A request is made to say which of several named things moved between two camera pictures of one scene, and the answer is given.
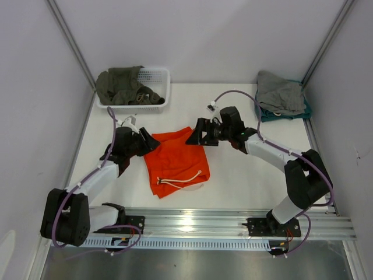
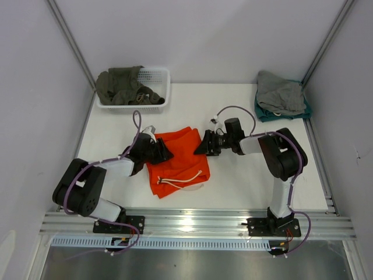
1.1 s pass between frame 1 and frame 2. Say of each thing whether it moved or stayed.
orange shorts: stayed
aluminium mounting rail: stayed
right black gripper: moved
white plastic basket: stayed
